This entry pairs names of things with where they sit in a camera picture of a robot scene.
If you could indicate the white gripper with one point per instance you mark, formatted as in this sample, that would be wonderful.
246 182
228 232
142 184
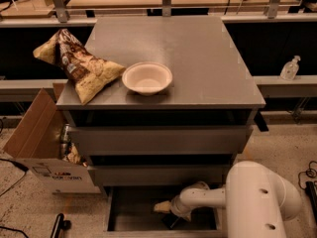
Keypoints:
177 204

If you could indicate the dark blueberry rxbar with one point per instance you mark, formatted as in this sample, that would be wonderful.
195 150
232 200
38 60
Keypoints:
170 220

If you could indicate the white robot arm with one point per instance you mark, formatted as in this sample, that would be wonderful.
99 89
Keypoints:
257 201

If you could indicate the grey open bottom drawer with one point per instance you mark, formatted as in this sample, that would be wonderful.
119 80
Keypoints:
130 214

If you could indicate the grey middle drawer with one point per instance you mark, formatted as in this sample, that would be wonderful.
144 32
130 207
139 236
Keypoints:
157 175

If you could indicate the grey drawer cabinet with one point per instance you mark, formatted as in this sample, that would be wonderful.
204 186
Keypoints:
211 85

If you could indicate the grey top drawer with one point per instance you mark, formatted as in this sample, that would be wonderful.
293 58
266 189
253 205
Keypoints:
102 141

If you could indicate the black stand base left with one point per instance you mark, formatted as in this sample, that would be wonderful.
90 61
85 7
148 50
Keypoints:
60 226

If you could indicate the snack items in box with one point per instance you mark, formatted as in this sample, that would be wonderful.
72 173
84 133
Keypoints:
68 151

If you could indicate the white paper bowl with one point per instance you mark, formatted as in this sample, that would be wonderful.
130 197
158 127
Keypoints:
147 78

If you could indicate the black bar right floor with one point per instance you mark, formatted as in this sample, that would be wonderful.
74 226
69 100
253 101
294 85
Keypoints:
311 193

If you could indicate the open cardboard box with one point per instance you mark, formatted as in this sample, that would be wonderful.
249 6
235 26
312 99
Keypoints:
36 143

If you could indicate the yellow brown chip bag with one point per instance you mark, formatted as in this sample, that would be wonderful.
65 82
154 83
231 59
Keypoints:
88 73

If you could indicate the clear sanitizer pump bottle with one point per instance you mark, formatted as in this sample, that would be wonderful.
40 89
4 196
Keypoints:
290 69

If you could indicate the metal railing frame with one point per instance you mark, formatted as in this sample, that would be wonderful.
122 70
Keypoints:
53 12

